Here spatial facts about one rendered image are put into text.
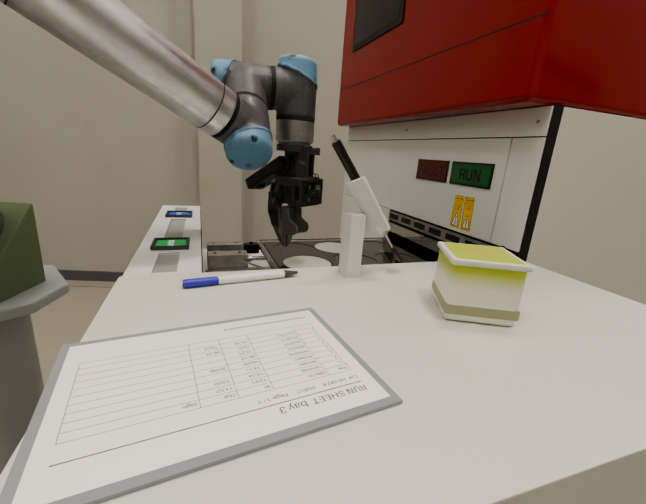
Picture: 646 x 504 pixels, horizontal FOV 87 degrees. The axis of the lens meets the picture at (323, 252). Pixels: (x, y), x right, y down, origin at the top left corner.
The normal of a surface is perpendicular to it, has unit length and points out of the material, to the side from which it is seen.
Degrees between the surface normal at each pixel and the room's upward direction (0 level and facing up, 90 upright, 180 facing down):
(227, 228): 90
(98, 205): 90
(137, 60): 111
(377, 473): 0
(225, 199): 90
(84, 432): 0
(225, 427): 0
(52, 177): 90
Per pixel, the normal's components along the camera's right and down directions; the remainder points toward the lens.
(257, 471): 0.07, -0.96
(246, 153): 0.18, 0.85
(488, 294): -0.12, 0.27
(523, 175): -0.94, 0.03
